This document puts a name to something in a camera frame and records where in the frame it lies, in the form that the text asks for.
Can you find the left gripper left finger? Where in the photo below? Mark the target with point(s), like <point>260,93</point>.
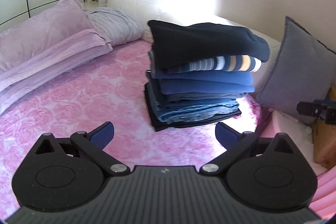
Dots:
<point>80,153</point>

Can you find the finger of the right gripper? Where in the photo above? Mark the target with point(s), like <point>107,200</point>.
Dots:
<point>321,109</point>

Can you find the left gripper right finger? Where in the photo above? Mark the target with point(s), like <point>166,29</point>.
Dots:
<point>250,153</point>

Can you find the black zip jacket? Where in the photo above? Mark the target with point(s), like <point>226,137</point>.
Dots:
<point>175,45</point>

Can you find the grey square cushion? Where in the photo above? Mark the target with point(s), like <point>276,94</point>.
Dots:
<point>304,71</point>

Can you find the pink rose bed sheet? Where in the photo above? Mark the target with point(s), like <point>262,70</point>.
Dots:
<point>109,88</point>

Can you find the denim folded jeans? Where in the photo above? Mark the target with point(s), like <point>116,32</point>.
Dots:
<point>226,105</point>

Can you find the blue folded garment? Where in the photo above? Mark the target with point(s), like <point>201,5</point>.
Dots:
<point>179,86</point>

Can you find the striped folded shirt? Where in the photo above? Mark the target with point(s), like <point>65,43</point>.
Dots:
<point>240,63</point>

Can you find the lilac folded blanket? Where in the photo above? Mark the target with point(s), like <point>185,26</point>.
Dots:
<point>45,46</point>

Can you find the grey striped pillow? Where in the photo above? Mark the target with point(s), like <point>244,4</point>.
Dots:
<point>114,25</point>

